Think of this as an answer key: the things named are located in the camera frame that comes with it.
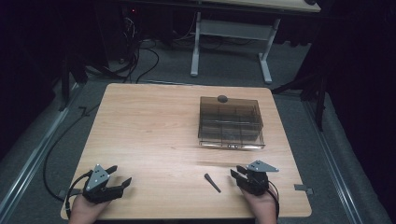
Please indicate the black stand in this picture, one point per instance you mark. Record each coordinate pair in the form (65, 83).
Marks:
(66, 84)
(319, 102)

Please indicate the slim dark stick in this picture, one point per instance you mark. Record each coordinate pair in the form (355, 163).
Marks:
(212, 183)

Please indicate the smoky transparent drawer box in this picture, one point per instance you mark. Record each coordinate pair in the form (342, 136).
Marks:
(231, 121)

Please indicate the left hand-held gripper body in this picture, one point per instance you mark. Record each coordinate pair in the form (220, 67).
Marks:
(99, 186)

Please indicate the grey tape piece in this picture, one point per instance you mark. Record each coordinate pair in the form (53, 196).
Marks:
(70, 193)
(302, 188)

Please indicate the person's right hand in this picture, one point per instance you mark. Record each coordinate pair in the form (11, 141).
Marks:
(263, 208)

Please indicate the metal floor rail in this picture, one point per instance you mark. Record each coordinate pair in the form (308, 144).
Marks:
(34, 155)
(336, 168)

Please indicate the dark round object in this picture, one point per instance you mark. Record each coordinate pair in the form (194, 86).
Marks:
(222, 99)

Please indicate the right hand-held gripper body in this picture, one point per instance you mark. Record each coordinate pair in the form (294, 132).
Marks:
(257, 182)

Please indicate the person's left hand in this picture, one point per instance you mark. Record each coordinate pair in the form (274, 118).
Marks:
(84, 211)

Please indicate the white metal-framed desk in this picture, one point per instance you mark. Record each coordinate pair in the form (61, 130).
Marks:
(236, 29)

